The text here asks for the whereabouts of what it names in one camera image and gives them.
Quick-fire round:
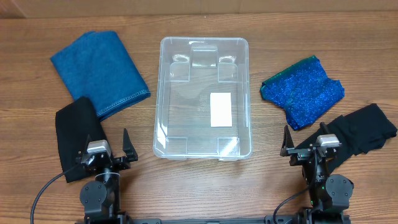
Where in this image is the sparkly blue cloth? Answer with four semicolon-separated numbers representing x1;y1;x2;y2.
260;55;345;131

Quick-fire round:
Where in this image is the black cloth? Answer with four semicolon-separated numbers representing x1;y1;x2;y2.
294;103;398;175
55;96;107;183

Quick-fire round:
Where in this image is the teal blue towel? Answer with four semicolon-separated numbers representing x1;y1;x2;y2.
50;30;151;121

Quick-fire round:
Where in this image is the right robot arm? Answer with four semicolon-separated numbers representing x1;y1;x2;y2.
272;123;354;224

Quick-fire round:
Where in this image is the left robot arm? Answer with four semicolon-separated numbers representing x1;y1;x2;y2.
76;129;138;224

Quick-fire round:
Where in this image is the clear plastic storage container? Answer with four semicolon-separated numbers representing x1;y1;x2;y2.
153;37;252;161

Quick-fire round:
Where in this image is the white label sticker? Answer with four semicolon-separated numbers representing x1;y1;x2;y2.
210;93;232;127

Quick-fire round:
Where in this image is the right black cable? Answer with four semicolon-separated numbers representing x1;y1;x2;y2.
272;149;320;224

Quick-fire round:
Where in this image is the black cable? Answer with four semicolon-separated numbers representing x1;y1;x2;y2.
272;149;320;224
30;163;82;224

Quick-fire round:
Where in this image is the left black cable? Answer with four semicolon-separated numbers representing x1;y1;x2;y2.
30;163;82;224

